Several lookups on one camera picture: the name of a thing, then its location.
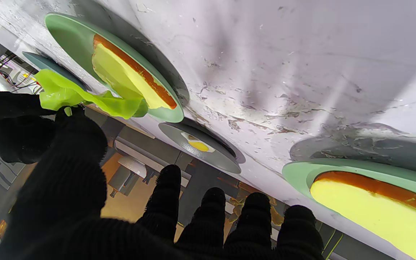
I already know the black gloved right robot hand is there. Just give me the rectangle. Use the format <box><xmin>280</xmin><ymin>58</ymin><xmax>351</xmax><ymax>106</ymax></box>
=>
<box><xmin>0</xmin><ymin>90</ymin><xmax>58</xmax><ymax>165</ymax></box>

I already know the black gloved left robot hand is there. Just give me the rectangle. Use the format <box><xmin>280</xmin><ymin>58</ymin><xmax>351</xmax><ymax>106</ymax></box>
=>
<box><xmin>0</xmin><ymin>112</ymin><xmax>325</xmax><ymax>260</ymax></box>

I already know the green toy lettuce leaf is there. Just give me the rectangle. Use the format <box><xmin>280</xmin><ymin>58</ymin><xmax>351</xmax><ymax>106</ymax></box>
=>
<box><xmin>34</xmin><ymin>69</ymin><xmax>149</xmax><ymax>120</ymax></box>

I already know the yellow toy bread slice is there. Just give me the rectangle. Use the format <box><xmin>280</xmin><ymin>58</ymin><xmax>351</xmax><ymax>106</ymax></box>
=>
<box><xmin>310</xmin><ymin>171</ymin><xmax>416</xmax><ymax>260</ymax></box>
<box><xmin>92</xmin><ymin>34</ymin><xmax>178</xmax><ymax>110</ymax></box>

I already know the toy fried egg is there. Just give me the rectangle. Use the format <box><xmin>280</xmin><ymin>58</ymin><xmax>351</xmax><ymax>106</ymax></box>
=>
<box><xmin>181</xmin><ymin>132</ymin><xmax>216</xmax><ymax>153</ymax></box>

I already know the dark teal round plate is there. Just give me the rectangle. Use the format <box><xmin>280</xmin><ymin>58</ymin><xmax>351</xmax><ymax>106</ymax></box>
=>
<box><xmin>22</xmin><ymin>51</ymin><xmax>87</xmax><ymax>91</ymax></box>

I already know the light green round plate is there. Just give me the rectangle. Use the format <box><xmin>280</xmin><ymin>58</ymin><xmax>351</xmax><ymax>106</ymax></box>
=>
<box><xmin>282</xmin><ymin>158</ymin><xmax>416</xmax><ymax>260</ymax></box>
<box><xmin>45</xmin><ymin>13</ymin><xmax>184</xmax><ymax>123</ymax></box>

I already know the grey round plate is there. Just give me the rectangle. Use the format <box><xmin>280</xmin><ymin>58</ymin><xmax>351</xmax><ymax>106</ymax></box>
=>
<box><xmin>158</xmin><ymin>122</ymin><xmax>242</xmax><ymax>174</ymax></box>

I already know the yellow ginger root decoration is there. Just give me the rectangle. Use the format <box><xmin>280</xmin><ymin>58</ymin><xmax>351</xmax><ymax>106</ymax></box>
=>
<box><xmin>228</xmin><ymin>197</ymin><xmax>285</xmax><ymax>226</ymax></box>

